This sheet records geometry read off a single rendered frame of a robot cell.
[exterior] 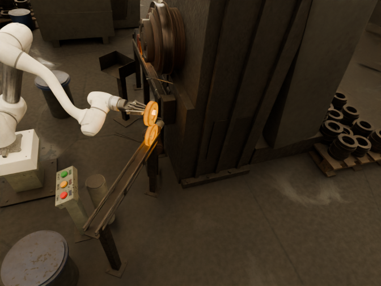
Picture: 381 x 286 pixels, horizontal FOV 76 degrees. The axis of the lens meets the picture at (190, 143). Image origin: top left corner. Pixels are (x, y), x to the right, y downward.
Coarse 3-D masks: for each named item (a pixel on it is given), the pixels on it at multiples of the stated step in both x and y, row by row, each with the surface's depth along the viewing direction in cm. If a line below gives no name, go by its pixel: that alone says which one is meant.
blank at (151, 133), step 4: (156, 124) 163; (148, 128) 156; (152, 128) 156; (156, 128) 165; (148, 132) 155; (152, 132) 158; (156, 132) 168; (148, 136) 155; (152, 136) 166; (148, 140) 156; (152, 140) 163; (148, 144) 159
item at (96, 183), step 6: (96, 174) 159; (90, 180) 155; (96, 180) 156; (102, 180) 156; (90, 186) 153; (96, 186) 153; (102, 186) 154; (90, 192) 155; (96, 192) 155; (102, 192) 158; (96, 198) 159; (102, 198) 162; (96, 204) 166; (114, 216) 191
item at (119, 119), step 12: (108, 60) 232; (120, 60) 237; (132, 60) 226; (108, 72) 229; (120, 72) 216; (132, 72) 229; (120, 84) 237; (120, 96) 249; (120, 120) 270; (132, 120) 272
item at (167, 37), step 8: (160, 8) 150; (160, 16) 146; (168, 16) 149; (160, 24) 147; (168, 24) 148; (168, 32) 148; (168, 40) 149; (168, 48) 152; (168, 56) 155; (168, 64) 160; (160, 72) 169; (168, 72) 170
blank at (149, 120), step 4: (148, 104) 143; (152, 104) 144; (156, 104) 150; (148, 108) 142; (152, 108) 144; (156, 108) 152; (144, 112) 142; (148, 112) 142; (156, 112) 154; (144, 116) 143; (148, 116) 142; (152, 116) 152; (156, 116) 156; (144, 120) 144; (148, 120) 143; (152, 120) 150; (148, 124) 146; (152, 124) 151
